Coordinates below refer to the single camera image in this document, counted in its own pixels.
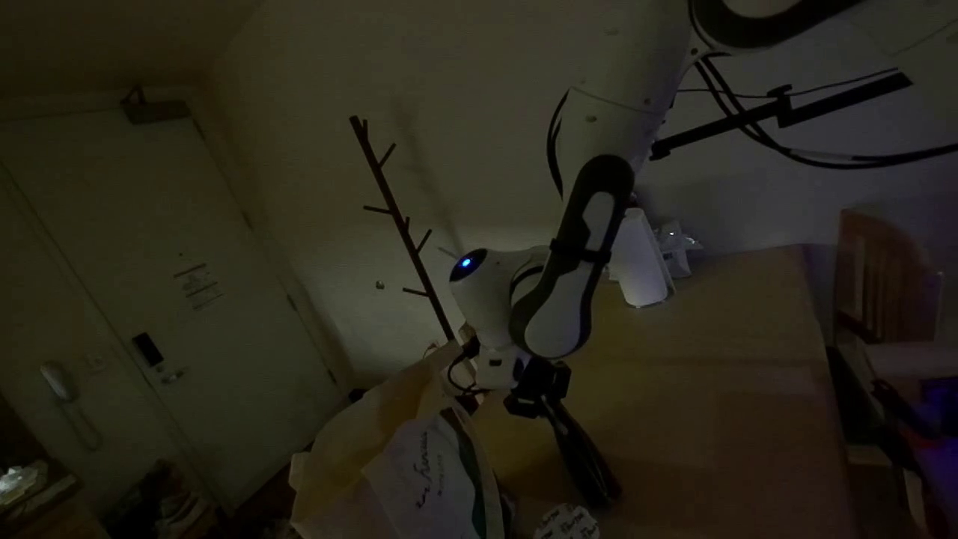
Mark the tall white bottle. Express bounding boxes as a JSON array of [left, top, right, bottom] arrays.
[[607, 207, 675, 310]]

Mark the black coat rack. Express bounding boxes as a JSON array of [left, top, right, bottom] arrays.
[[347, 114, 461, 348]]

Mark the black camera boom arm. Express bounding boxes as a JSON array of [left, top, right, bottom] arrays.
[[646, 68, 916, 162]]

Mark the white door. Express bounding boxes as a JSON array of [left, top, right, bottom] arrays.
[[0, 91, 357, 517]]

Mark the dark door closer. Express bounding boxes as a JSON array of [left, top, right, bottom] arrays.
[[118, 84, 193, 129]]

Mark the white bag on table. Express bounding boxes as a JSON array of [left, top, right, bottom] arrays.
[[657, 217, 705, 280]]

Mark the wooden shelf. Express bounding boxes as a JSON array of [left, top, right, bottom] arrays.
[[0, 452, 101, 539]]

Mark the black cable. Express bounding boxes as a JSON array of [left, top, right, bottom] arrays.
[[687, 53, 958, 172]]

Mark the white paper shopping bag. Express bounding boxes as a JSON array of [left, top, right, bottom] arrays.
[[287, 342, 516, 539]]

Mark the door lock keypad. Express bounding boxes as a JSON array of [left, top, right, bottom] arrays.
[[130, 330, 193, 388]]

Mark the dark shoe pile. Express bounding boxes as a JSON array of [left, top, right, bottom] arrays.
[[101, 457, 221, 539]]

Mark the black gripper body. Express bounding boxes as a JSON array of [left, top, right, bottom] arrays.
[[500, 354, 578, 422]]

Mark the wooden slat-back chair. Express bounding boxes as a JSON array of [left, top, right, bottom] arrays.
[[832, 207, 947, 348]]

